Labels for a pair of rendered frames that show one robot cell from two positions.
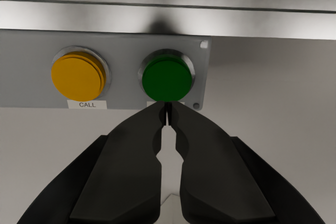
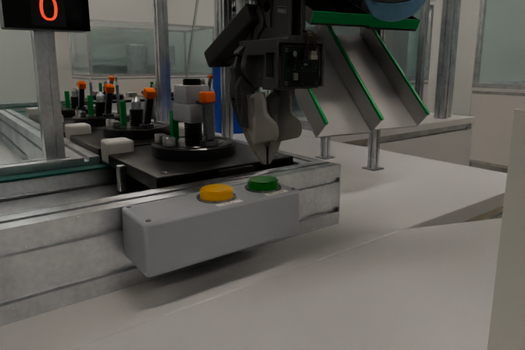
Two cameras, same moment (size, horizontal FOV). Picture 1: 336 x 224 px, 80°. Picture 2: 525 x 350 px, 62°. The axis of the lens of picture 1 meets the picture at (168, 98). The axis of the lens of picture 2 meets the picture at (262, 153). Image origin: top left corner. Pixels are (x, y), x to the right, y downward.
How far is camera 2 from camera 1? 0.60 m
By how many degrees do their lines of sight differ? 100
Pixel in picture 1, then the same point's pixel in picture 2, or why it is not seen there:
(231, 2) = not seen: hidden behind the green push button
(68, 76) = (210, 187)
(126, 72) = (240, 191)
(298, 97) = (399, 241)
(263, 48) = (330, 237)
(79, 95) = (222, 190)
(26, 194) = not seen: outside the picture
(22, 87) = (182, 208)
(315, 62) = (371, 229)
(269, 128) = (423, 259)
